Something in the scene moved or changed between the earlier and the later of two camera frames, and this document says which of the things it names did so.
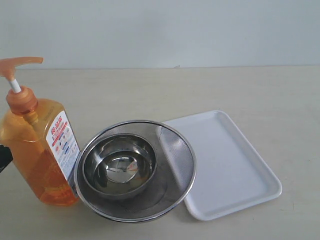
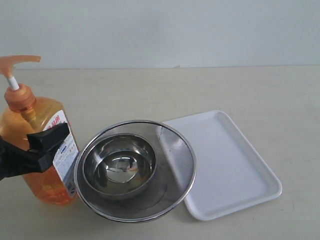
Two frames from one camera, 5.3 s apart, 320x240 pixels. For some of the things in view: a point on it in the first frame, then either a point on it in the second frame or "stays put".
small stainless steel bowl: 119,165 stays put
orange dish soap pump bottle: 40,142 stays put
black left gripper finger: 6,157 to 15,161
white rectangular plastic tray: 228,177 stays put
